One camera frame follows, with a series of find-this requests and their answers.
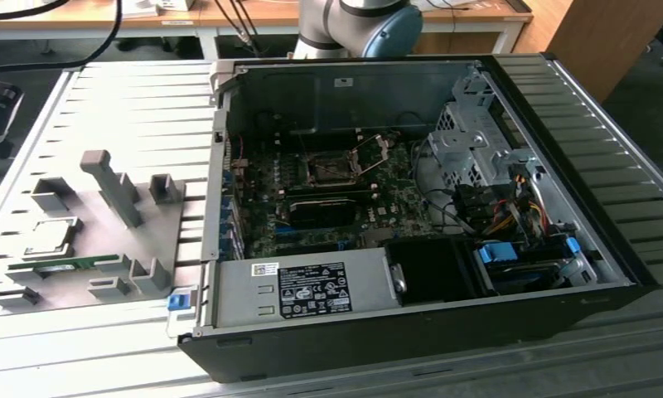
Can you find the silver CPU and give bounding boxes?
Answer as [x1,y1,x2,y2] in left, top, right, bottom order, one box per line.
[22,216,82,259]

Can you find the metal socket cover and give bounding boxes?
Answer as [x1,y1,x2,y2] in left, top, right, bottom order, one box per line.
[350,134,393,182]

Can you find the CPU socket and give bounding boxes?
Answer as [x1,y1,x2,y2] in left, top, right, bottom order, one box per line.
[304,149,366,187]

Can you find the green RAM stick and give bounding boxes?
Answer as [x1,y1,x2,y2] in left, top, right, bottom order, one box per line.
[8,253,120,278]

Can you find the grey parts rack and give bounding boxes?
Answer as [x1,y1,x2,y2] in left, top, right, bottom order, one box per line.
[0,148,189,318]

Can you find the white box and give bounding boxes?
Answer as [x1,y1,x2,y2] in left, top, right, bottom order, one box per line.
[114,0,162,20]

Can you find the blue case latch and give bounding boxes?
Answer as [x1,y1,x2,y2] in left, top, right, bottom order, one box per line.
[165,292,192,313]

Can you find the silver power supply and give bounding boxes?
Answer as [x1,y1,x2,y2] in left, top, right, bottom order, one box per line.
[212,246,408,328]

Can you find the black graphics card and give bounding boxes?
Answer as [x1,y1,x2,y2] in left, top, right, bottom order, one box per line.
[284,197,361,231]

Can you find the black power supply label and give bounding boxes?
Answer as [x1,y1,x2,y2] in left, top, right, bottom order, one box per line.
[276,260,354,320]

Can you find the green motherboard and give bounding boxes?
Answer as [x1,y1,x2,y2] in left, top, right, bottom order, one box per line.
[224,136,477,260]

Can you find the black PC case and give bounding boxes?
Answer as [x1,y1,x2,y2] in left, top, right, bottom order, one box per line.
[176,52,662,385]

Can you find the black plastic fan shroud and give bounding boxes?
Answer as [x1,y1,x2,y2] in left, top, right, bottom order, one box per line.
[384,236,479,307]

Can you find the metal drive cage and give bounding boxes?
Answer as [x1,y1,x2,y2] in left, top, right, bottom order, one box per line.
[424,61,549,188]

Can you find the black power connector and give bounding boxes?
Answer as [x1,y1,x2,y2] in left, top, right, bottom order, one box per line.
[453,183,498,223]

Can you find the blue disk carrier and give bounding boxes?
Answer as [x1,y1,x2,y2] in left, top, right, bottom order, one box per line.
[473,241,519,267]

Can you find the wooden cabinet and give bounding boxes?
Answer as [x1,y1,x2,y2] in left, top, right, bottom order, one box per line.
[513,0,663,104]

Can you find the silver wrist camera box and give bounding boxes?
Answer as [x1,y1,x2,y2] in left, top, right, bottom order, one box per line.
[0,80,24,144]

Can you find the thick black tool cable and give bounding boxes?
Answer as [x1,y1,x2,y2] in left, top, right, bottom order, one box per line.
[0,0,126,78]

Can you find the yellow red power wires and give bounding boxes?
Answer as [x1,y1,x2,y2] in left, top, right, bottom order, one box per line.
[490,176,550,235]

